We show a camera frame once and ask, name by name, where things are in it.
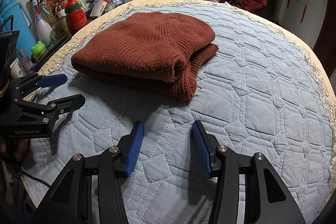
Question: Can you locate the rust red knit sweater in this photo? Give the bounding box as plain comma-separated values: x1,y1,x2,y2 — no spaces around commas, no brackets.
71,11,219,101

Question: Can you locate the small paper cup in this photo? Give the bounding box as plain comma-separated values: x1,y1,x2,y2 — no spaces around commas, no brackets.
10,58,26,79

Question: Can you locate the green frog cup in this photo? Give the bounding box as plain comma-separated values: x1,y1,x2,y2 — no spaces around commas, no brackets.
31,41,47,61

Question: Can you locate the white spray bottle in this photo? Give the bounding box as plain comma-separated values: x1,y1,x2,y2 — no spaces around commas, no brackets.
34,2,52,48

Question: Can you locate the blue thermos jug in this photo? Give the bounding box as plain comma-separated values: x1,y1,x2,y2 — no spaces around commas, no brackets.
0,0,36,57

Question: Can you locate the red reindeer bottle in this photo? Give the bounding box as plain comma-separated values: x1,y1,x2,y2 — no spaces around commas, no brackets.
64,0,88,35

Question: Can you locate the white medicine box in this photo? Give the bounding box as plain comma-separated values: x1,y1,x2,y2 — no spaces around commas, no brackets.
90,0,109,18

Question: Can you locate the black cable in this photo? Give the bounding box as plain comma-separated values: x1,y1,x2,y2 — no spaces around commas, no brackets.
22,169,51,188

